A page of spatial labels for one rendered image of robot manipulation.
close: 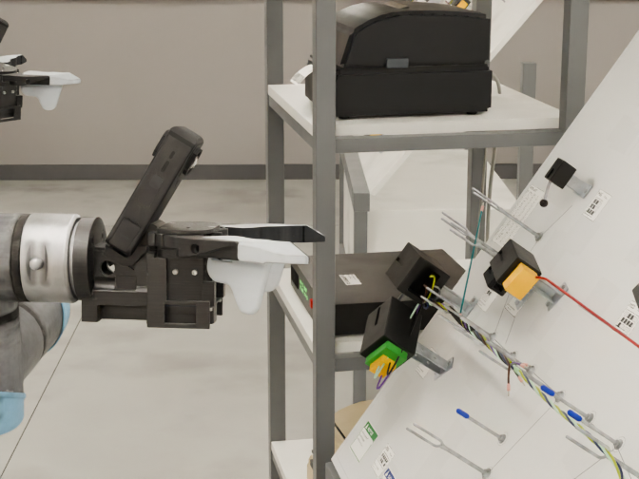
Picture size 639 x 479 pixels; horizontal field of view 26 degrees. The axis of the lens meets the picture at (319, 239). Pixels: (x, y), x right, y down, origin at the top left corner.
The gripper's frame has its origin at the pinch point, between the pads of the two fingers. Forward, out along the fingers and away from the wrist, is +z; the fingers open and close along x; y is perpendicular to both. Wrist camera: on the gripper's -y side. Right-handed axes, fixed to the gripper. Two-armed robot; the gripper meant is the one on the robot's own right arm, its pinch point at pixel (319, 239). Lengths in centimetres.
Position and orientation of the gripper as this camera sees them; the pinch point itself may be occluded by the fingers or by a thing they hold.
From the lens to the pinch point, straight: 114.6
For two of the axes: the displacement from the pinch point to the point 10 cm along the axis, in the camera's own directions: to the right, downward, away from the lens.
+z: 10.0, 0.2, -0.8
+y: -0.1, 9.9, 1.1
